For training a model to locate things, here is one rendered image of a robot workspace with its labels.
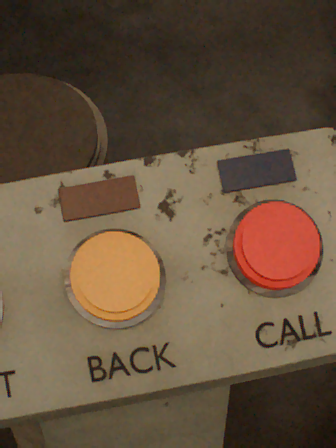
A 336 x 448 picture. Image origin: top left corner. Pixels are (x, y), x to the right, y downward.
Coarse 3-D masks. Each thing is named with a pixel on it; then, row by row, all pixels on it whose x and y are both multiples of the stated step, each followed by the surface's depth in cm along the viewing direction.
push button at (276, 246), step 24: (264, 216) 45; (288, 216) 45; (240, 240) 45; (264, 240) 45; (288, 240) 45; (312, 240) 45; (240, 264) 45; (264, 264) 45; (288, 264) 45; (312, 264) 45
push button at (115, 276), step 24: (96, 240) 45; (120, 240) 45; (72, 264) 44; (96, 264) 44; (120, 264) 44; (144, 264) 44; (96, 288) 44; (120, 288) 44; (144, 288) 44; (96, 312) 44; (120, 312) 44
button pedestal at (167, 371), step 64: (0, 192) 46; (192, 192) 46; (256, 192) 47; (320, 192) 47; (0, 256) 45; (64, 256) 45; (192, 256) 46; (320, 256) 46; (0, 320) 44; (64, 320) 45; (128, 320) 45; (192, 320) 45; (256, 320) 45; (320, 320) 45; (0, 384) 44; (64, 384) 44; (128, 384) 44; (192, 384) 44
